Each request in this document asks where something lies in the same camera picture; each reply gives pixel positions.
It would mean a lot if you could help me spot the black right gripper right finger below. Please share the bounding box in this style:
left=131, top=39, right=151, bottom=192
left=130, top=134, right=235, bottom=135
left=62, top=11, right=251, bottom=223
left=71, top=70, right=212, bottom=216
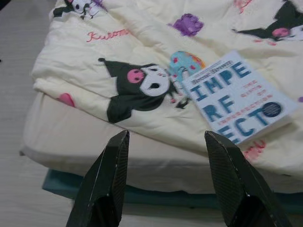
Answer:
left=204, top=130, right=293, bottom=227

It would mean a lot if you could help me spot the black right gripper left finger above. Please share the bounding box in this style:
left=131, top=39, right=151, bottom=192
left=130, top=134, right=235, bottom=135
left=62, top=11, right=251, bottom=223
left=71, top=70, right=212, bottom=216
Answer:
left=66, top=130, right=130, bottom=227

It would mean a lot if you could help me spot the blue white blister pack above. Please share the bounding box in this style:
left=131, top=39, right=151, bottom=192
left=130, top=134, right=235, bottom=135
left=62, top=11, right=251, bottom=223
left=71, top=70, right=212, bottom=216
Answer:
left=181, top=50, right=299, bottom=145

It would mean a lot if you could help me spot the cream cartoon print blanket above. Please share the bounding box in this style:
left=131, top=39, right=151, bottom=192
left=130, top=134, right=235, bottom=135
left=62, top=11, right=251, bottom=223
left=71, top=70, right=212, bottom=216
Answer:
left=33, top=0, right=303, bottom=177

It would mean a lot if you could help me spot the beige sheeted mattress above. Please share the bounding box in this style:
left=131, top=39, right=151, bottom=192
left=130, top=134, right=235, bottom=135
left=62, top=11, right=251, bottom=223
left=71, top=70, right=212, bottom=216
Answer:
left=20, top=92, right=303, bottom=193

